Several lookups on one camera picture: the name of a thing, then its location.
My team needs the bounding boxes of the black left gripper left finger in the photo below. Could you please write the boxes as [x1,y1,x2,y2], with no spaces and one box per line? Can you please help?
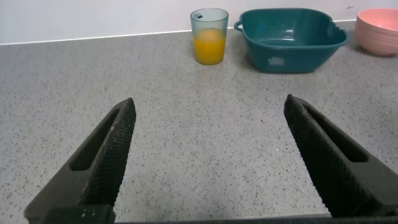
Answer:
[24,98,137,218]

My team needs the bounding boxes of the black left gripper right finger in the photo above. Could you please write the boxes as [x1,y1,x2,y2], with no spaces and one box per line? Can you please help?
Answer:
[284,94,398,218]

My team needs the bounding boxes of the orange juice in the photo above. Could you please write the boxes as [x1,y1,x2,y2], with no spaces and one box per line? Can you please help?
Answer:
[193,29,227,66]

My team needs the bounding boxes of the ribbed clear blue plastic cup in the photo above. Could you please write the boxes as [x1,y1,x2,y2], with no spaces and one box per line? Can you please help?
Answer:
[190,7,229,66]

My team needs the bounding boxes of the pink ribbed bowl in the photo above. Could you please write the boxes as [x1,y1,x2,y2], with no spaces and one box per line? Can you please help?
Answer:
[354,7,398,57]

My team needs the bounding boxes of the teal plastic basin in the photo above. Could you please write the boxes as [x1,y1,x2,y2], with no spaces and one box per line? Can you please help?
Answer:
[234,7,349,74]

